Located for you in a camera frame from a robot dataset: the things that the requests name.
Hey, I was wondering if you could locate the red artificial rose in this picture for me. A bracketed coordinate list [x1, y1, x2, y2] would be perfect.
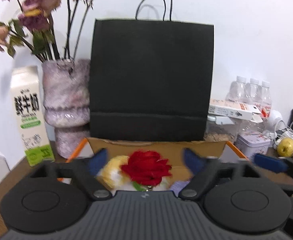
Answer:
[120, 151, 172, 191]

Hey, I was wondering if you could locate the purple knit pouch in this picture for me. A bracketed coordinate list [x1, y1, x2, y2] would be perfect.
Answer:
[169, 180, 190, 197]

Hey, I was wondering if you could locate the yellow green apple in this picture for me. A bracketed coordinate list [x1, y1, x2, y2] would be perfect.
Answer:
[277, 138, 293, 157]

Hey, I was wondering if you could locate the lavender tin box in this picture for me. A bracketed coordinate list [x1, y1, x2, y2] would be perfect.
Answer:
[235, 131, 271, 160]

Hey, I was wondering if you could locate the red pumpkin cardboard box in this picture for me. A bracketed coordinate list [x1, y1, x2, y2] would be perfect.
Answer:
[66, 138, 248, 182]

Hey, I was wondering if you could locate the clear jar with seeds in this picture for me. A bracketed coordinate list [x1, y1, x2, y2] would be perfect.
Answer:
[204, 115, 241, 143]

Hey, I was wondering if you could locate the small white round device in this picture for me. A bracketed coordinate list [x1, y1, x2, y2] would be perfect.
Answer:
[264, 109, 283, 137]

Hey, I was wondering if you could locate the flat white carton box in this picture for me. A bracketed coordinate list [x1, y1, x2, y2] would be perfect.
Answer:
[208, 99, 263, 123]

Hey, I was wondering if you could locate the right water bottle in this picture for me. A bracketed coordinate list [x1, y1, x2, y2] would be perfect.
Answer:
[257, 81, 272, 118]

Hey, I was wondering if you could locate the water bottle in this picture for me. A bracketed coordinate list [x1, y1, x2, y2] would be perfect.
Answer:
[245, 78, 259, 105]
[257, 81, 272, 118]
[226, 76, 247, 103]

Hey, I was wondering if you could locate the middle water bottle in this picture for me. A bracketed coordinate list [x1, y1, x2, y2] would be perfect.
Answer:
[245, 78, 259, 105]

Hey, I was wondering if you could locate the left water bottle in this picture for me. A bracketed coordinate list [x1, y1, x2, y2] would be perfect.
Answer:
[226, 76, 247, 103]

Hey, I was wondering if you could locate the black paper bag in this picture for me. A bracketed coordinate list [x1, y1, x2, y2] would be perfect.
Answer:
[88, 0, 215, 142]

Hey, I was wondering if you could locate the white green milk carton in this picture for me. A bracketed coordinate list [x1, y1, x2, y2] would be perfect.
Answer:
[10, 66, 55, 166]

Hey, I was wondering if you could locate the dried rose bouquet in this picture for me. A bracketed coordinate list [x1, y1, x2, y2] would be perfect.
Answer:
[0, 0, 94, 62]

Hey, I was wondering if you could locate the white charging cable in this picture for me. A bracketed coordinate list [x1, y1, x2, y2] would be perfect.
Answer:
[271, 115, 293, 148]

